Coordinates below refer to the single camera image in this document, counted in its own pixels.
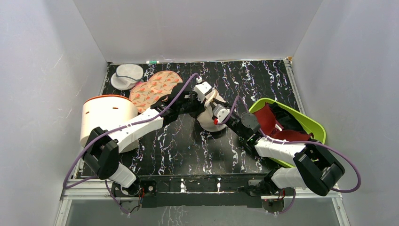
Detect purple cable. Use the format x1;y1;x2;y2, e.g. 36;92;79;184
216;95;362;215
62;73;201;216

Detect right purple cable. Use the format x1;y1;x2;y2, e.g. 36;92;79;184
216;95;362;215

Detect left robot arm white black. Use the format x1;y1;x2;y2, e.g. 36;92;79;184
82;82;213;196

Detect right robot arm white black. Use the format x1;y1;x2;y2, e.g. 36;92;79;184
215;110;345;196

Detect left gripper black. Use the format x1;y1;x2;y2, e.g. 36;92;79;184
178;91;206;120

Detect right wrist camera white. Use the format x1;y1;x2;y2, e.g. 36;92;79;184
212;104;230;125

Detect white cylindrical basket orange rim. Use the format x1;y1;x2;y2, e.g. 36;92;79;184
80;95;138;147

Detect white mesh laundry bag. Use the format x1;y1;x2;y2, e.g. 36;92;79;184
196;89;227;132

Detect small white grey-trimmed laundry bag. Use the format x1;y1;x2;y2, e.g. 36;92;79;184
110;64;144;90

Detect floral mesh laundry bag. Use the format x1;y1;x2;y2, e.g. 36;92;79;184
129;71;183;113

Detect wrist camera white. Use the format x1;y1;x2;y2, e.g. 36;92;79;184
193;82;216;105
212;104;230;125

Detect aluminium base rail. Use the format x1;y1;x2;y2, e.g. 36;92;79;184
55;174;349;226

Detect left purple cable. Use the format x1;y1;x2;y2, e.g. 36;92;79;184
62;73;201;216

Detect red garment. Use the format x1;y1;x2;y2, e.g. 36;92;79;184
253;103;313;141

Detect green plastic basin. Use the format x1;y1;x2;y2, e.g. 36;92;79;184
248;97;327;169

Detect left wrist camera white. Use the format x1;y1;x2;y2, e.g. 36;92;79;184
193;82;216;105

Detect black garment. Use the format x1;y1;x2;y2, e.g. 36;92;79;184
269;103;305;132

